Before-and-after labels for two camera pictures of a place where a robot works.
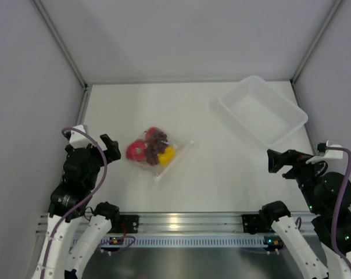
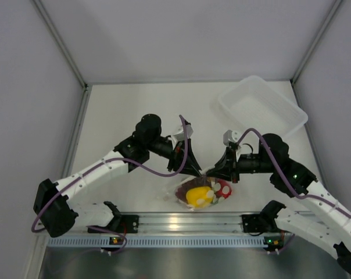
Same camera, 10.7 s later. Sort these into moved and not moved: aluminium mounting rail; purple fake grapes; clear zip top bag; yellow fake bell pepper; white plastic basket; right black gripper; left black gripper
Moved: right black gripper; clear zip top bag; yellow fake bell pepper; purple fake grapes; left black gripper
Not moved: white plastic basket; aluminium mounting rail
